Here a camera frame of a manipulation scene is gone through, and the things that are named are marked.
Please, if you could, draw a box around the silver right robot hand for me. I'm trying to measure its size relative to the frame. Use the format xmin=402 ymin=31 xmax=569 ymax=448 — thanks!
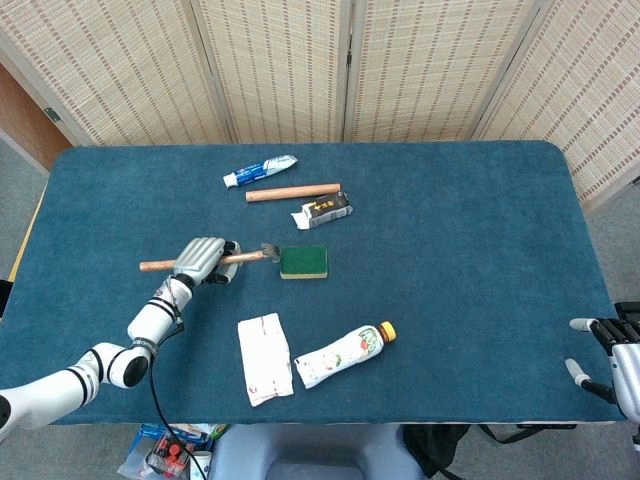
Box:
xmin=564 ymin=316 xmax=640 ymax=446

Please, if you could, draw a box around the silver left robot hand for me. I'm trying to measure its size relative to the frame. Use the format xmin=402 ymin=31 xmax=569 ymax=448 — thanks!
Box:
xmin=172 ymin=237 xmax=242 ymax=287

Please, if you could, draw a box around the wooden handle claw hammer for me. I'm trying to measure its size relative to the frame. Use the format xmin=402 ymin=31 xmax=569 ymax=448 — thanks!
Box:
xmin=139 ymin=242 xmax=284 ymax=274

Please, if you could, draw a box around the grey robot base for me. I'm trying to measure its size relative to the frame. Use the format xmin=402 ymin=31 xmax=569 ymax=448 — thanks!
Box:
xmin=207 ymin=423 xmax=426 ymax=480

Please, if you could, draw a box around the green yellow sponge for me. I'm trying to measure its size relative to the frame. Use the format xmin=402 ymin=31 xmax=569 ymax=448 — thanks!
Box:
xmin=279 ymin=245 xmax=330 ymax=280

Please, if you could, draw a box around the blue white toothpaste tube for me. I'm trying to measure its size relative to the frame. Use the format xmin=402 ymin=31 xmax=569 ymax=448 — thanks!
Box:
xmin=222 ymin=154 xmax=299 ymax=190

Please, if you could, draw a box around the plain wooden rod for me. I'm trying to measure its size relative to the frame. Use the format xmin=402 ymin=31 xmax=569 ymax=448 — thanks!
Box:
xmin=245 ymin=183 xmax=342 ymax=203

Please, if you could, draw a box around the white folded cloth packet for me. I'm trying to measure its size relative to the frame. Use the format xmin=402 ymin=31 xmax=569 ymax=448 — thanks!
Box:
xmin=237 ymin=312 xmax=295 ymax=408

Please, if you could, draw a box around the black snack packet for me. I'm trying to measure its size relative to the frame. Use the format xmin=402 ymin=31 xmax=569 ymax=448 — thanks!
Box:
xmin=291 ymin=189 xmax=354 ymax=232

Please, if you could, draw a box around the white labelled yellow cap bottle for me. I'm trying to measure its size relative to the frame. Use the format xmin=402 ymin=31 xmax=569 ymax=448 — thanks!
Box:
xmin=293 ymin=321 xmax=398 ymax=391

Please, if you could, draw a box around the blue table cloth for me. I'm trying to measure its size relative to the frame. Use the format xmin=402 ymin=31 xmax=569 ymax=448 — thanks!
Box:
xmin=0 ymin=140 xmax=629 ymax=426

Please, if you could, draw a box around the clear plastic bag of items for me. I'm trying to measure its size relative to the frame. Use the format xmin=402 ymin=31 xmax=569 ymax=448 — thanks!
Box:
xmin=117 ymin=422 xmax=231 ymax=480

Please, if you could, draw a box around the black bag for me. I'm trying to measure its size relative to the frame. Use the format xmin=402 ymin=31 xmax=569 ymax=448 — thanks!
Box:
xmin=402 ymin=423 xmax=581 ymax=480

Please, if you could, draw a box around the white paper cup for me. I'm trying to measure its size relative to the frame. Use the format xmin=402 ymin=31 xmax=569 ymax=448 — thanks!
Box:
xmin=189 ymin=449 xmax=214 ymax=480

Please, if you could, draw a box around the woven folding screen panel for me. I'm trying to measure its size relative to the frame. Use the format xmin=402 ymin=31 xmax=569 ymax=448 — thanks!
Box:
xmin=0 ymin=0 xmax=239 ymax=147
xmin=473 ymin=0 xmax=640 ymax=214
xmin=343 ymin=0 xmax=549 ymax=143
xmin=189 ymin=0 xmax=354 ymax=145

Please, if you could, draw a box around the brown wooden door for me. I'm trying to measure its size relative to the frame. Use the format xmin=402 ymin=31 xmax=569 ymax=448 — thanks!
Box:
xmin=0 ymin=62 xmax=74 ymax=171

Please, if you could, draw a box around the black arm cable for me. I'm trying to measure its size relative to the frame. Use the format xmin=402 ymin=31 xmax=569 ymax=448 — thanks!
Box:
xmin=148 ymin=279 xmax=207 ymax=480

